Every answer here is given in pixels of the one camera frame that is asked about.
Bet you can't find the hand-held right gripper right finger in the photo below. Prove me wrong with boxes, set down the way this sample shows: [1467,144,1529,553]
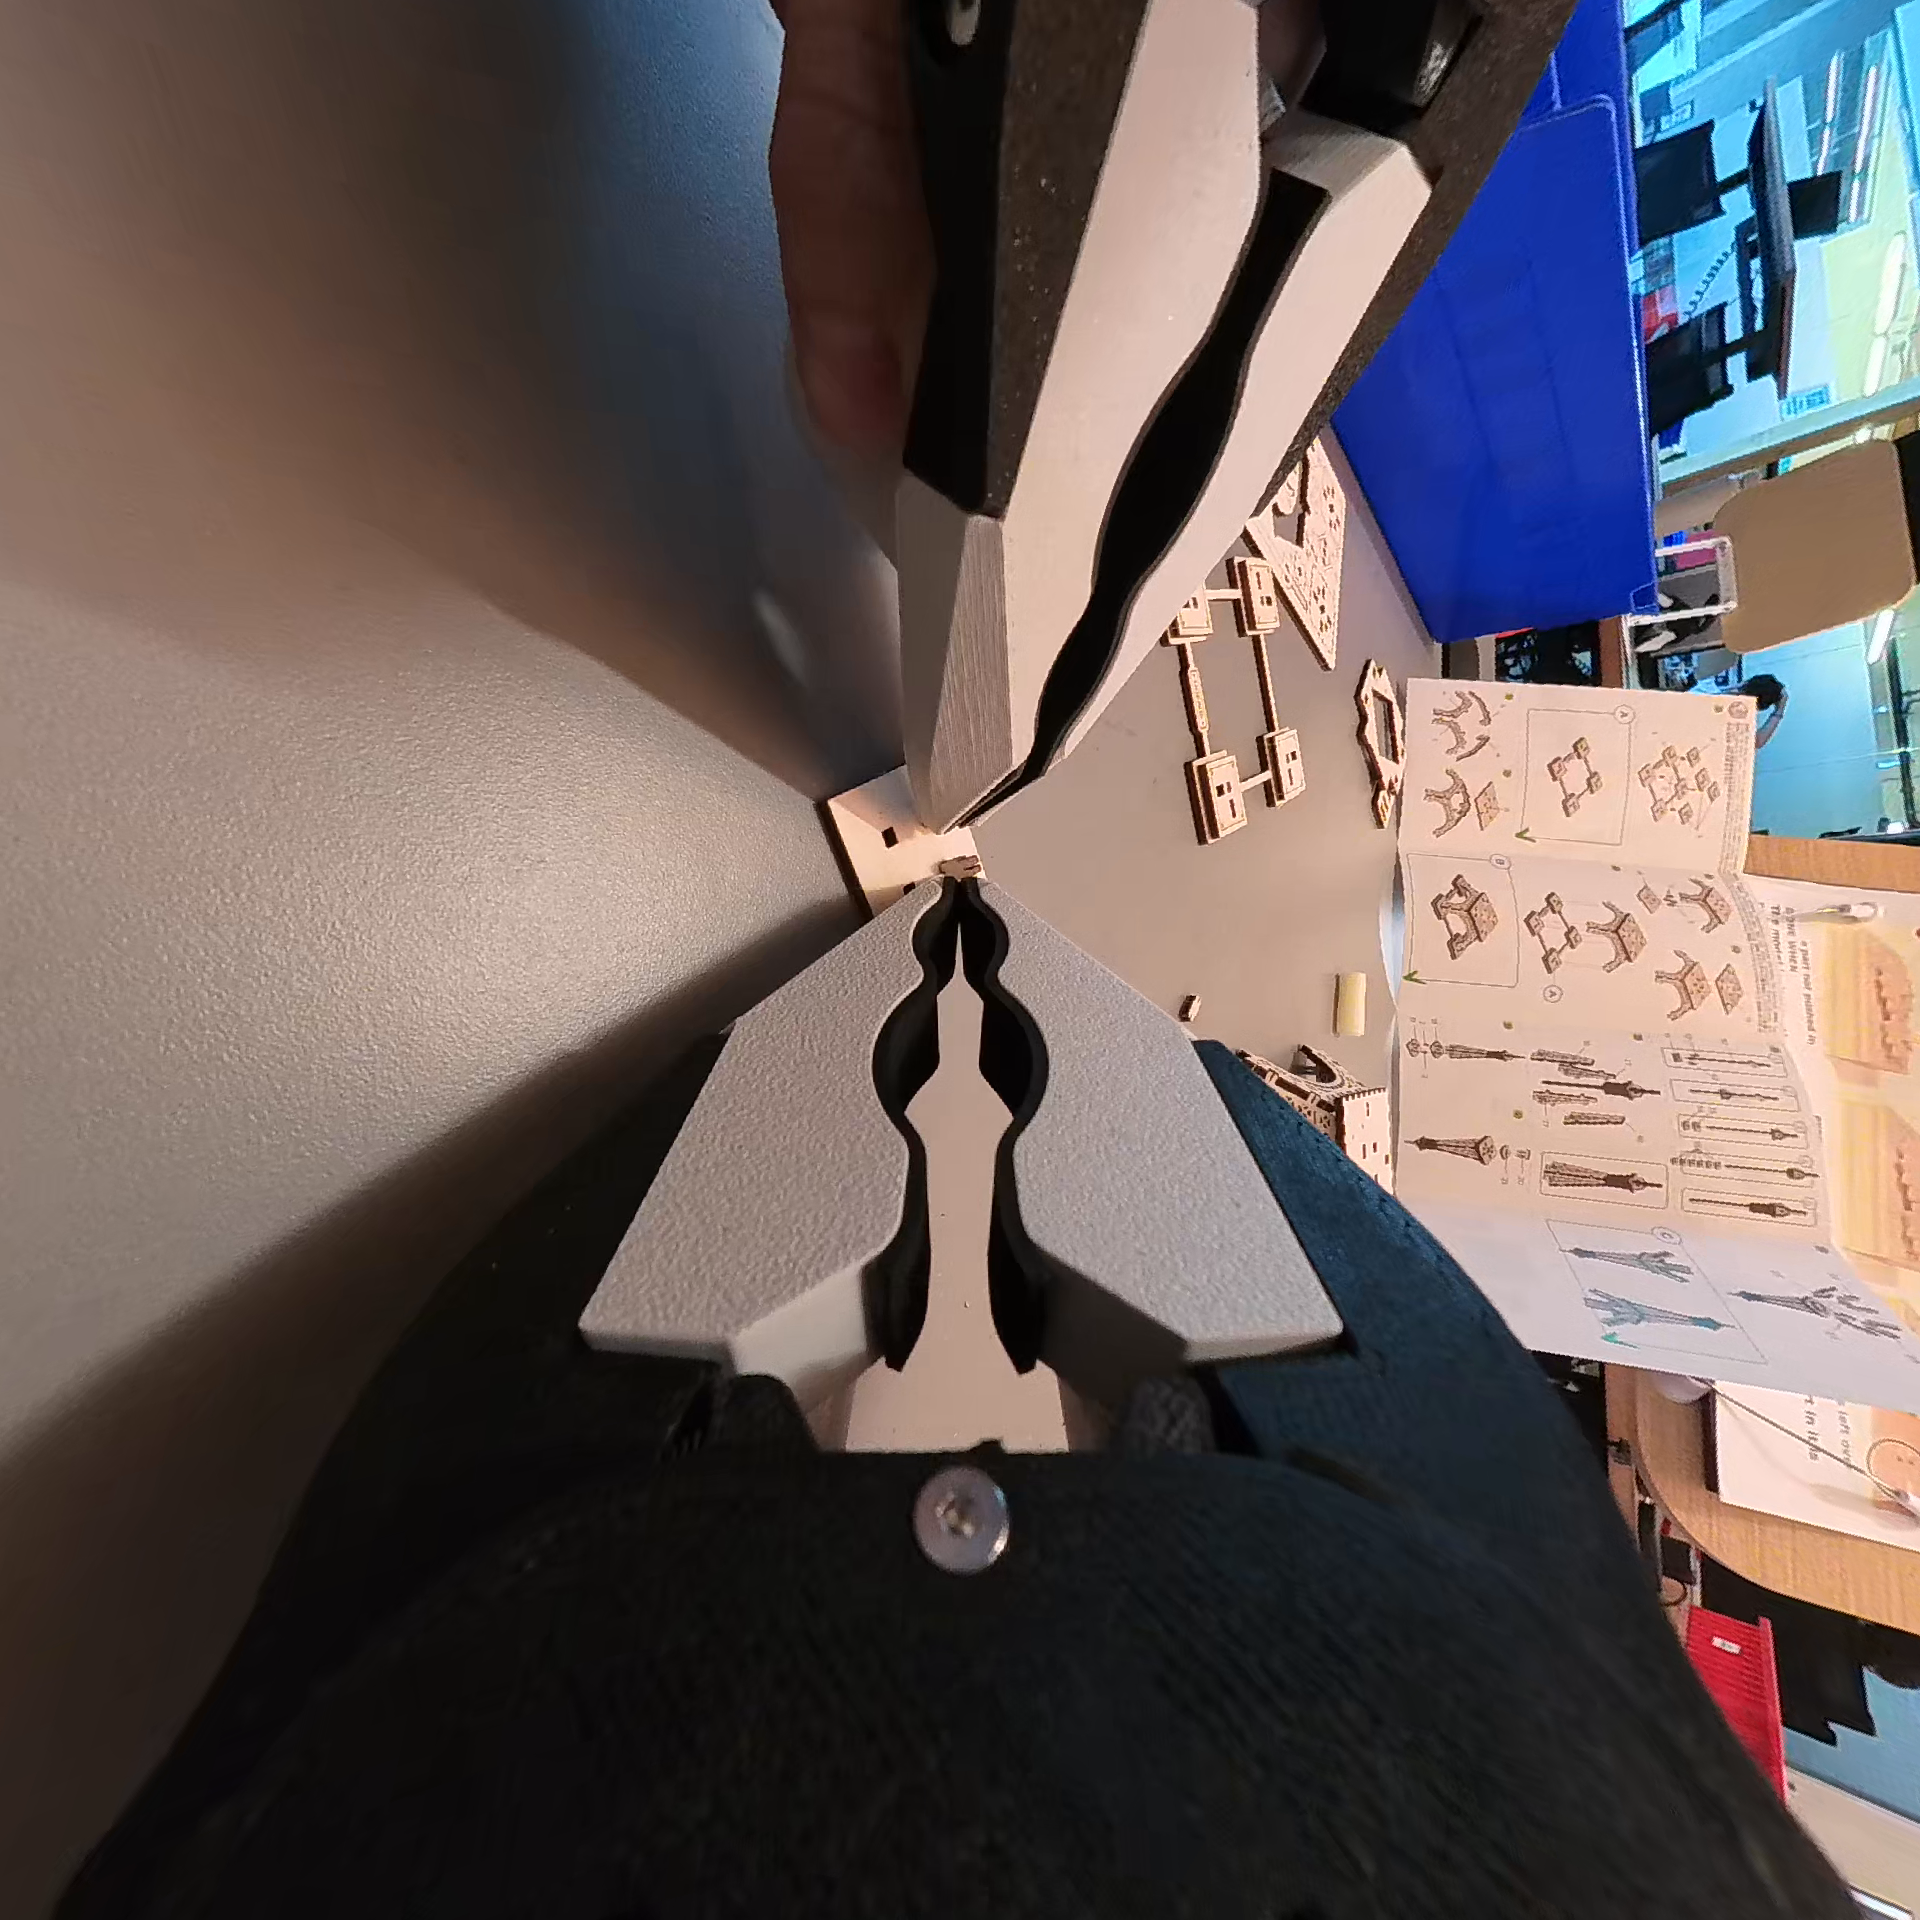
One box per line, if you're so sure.
[966,881,1344,1441]

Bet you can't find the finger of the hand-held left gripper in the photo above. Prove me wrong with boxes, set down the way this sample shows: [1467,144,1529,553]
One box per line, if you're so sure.
[897,0,1278,836]
[968,111,1439,826]

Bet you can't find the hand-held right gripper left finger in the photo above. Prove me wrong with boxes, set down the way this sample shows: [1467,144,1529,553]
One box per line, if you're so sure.
[582,880,966,1444]

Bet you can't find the small square wooden plate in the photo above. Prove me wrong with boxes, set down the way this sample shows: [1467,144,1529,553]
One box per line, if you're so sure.
[826,768,993,916]

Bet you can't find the grey desk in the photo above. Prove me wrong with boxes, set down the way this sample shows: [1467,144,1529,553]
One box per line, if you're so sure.
[0,0,1615,1906]

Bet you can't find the person's left hand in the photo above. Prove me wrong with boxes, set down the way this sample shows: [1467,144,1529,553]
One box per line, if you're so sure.
[768,0,921,458]

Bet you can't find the blue storage crate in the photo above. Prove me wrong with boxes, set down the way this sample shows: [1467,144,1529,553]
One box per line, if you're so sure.
[1329,0,1660,647]

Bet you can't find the wooden tower base model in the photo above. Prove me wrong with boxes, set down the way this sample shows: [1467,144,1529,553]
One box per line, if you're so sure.
[1233,1041,1401,1198]

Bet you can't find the wooden arch cutout sheet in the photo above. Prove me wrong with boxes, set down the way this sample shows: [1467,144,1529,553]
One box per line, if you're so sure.
[1247,433,1354,670]

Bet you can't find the paper instruction sheet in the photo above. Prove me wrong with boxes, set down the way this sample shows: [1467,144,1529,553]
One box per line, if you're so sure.
[1392,674,1920,1373]

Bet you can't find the beige chair back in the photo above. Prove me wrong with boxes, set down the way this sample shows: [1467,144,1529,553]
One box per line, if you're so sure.
[1711,438,1920,655]

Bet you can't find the white paper sheet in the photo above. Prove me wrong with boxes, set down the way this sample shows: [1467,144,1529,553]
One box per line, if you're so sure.
[1708,1375,1920,1549]

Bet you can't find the red box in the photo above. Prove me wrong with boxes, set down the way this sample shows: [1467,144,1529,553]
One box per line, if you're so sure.
[1682,1601,1790,1799]

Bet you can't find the wooden four-square frame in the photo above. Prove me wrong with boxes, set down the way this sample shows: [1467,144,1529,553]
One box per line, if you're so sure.
[1161,554,1308,846]

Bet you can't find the small wooden frame piece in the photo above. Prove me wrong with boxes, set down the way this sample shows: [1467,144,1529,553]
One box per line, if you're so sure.
[1354,655,1409,830]

